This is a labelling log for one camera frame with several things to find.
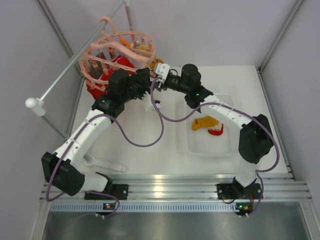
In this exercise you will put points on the pink round clip hanger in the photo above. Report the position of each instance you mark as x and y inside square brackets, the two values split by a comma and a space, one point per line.
[103, 50]

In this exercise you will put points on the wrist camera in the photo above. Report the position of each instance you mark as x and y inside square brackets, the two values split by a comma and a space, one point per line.
[148, 104]
[161, 70]

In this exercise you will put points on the aluminium mounting rail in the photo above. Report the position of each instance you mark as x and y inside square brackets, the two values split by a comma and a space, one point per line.
[203, 193]

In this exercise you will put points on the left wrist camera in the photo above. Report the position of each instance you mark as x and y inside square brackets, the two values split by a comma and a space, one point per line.
[148, 104]

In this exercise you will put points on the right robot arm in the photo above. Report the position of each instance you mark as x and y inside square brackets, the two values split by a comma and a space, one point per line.
[255, 135]

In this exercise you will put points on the white plastic tray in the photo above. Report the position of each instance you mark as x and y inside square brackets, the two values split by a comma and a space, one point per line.
[203, 144]

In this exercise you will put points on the red beige patterned sock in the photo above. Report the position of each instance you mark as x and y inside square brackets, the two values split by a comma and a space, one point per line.
[216, 130]

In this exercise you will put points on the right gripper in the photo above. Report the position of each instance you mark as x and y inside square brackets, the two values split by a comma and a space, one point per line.
[156, 86]

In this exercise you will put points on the red hanging clothes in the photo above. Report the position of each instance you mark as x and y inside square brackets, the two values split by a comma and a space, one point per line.
[97, 89]

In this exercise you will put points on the orange clip on hanger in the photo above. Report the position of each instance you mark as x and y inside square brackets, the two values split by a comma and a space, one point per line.
[124, 42]

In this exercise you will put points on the mustard yellow sock in tray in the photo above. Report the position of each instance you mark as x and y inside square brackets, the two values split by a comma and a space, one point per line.
[204, 122]

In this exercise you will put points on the metal clothes rack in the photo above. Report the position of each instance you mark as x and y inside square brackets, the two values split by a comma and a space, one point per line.
[36, 105]

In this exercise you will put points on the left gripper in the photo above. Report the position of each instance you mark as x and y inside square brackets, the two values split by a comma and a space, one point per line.
[142, 77]

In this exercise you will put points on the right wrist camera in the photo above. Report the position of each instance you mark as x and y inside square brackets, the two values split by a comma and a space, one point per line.
[161, 70]

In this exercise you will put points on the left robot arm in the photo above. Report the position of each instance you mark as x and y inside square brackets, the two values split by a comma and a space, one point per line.
[61, 168]

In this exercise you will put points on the pale yellow hanging sock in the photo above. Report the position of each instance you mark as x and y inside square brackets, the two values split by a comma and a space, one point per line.
[143, 47]

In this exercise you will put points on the mustard yellow sock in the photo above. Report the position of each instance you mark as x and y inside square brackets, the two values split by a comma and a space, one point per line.
[153, 64]
[204, 122]

